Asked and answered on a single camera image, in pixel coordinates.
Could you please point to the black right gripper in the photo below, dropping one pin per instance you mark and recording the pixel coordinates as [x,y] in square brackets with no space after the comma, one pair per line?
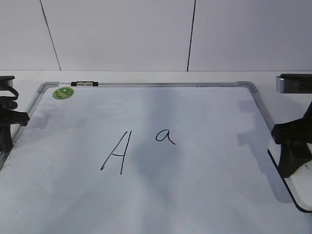
[293,137]

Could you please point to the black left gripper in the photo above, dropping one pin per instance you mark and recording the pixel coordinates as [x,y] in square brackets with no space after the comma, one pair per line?
[8,117]

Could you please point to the white board eraser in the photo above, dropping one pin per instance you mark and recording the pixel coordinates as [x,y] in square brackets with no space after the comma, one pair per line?
[299,184]

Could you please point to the round green sticker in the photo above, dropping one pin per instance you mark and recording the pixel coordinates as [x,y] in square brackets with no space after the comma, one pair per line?
[63,93]

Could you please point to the black clear pen holder clip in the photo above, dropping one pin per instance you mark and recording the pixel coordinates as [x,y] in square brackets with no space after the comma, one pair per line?
[84,83]

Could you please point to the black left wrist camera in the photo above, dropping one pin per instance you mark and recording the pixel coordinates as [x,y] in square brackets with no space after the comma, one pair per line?
[6,82]

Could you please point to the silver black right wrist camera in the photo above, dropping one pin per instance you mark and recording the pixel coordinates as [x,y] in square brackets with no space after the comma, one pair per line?
[294,83]

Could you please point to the white board with aluminium frame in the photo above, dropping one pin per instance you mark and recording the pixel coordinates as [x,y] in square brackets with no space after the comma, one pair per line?
[143,160]

